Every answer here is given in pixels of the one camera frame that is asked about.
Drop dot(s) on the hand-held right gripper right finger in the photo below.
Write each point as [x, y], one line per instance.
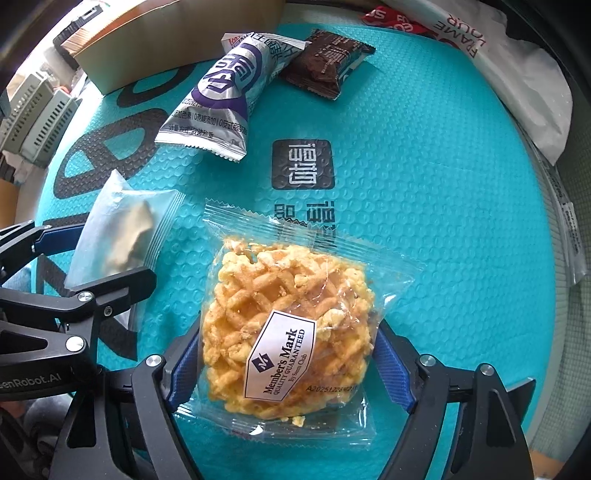
[392, 369]

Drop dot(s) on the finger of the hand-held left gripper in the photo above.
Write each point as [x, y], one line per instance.
[115, 286]
[60, 240]

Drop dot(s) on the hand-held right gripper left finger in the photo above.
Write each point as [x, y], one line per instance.
[182, 364]

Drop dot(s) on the translucent white snack packet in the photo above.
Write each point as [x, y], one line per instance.
[120, 221]

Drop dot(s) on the clear waffle pastry packet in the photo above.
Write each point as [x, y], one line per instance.
[286, 323]

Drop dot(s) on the brown cardboard box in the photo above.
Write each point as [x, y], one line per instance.
[161, 50]

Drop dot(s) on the grey plastic basket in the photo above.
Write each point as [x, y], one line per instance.
[25, 106]
[53, 127]

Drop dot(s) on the teal bubble mailer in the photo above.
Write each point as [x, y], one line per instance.
[415, 207]

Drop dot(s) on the purple white snack packet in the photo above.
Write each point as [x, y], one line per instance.
[221, 92]

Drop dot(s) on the brown snack packet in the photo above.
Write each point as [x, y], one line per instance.
[323, 60]

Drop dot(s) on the white plastic bag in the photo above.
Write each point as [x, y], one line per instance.
[508, 60]

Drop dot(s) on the red white lettered packet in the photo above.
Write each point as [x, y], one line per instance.
[392, 21]

